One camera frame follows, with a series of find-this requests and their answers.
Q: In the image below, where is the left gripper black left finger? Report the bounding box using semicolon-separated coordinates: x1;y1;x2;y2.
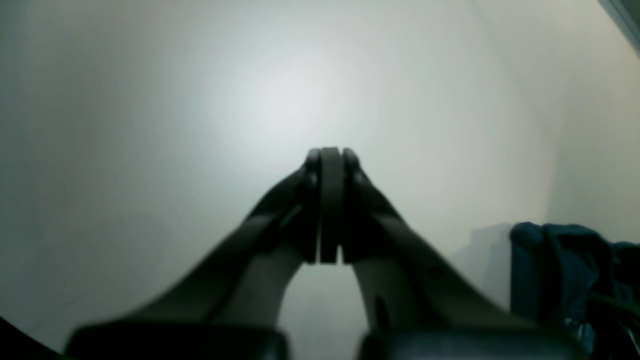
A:
64;148;332;360

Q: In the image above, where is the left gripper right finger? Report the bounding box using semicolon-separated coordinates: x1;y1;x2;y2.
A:
336;148;588;360

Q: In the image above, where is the grey bin at left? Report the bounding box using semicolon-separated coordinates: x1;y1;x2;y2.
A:
598;0;640;50

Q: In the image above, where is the dark blue T-shirt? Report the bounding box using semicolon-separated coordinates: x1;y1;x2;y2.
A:
509;222;640;360

